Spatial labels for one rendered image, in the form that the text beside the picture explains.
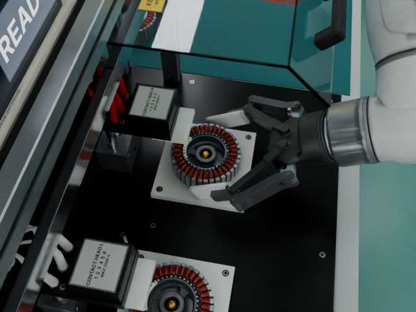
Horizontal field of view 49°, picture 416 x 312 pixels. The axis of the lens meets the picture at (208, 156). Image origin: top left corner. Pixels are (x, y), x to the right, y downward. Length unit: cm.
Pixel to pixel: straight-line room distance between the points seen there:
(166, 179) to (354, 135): 31
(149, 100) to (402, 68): 33
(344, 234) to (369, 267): 83
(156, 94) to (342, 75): 43
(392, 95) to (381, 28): 9
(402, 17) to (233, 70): 41
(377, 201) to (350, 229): 94
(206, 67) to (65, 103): 53
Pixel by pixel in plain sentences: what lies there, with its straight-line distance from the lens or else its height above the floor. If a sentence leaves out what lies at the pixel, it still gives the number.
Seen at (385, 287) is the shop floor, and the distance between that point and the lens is 159.
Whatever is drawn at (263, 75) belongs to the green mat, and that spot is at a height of 75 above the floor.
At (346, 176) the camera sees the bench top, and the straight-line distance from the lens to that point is 82.
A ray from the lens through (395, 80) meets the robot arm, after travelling 61.
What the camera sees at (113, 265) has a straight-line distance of 55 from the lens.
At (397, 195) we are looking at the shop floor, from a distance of 174.
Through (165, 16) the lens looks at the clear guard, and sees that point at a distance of 56.
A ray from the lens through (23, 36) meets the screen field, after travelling 43.
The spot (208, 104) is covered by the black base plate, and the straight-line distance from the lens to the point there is 85.
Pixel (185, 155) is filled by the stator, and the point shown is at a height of 82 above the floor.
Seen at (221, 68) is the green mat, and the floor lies 75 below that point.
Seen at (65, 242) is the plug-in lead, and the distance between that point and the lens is 57.
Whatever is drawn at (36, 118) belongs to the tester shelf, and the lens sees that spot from 42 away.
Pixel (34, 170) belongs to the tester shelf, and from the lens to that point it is 41.
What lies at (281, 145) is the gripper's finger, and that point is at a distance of 66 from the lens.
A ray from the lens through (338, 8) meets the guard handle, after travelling 59.
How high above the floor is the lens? 143
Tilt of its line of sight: 57 degrees down
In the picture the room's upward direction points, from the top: straight up
